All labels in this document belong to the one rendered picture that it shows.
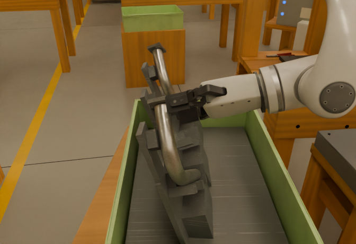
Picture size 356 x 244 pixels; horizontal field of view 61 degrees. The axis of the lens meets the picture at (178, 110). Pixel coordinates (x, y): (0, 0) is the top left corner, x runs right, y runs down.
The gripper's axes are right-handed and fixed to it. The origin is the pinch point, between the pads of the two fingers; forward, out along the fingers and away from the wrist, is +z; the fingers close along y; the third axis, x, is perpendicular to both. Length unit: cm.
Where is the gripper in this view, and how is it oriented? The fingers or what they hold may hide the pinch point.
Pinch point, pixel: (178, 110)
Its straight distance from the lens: 57.2
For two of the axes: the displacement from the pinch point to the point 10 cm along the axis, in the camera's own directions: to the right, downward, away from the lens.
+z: -9.6, 2.1, 1.9
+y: -2.4, -2.4, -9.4
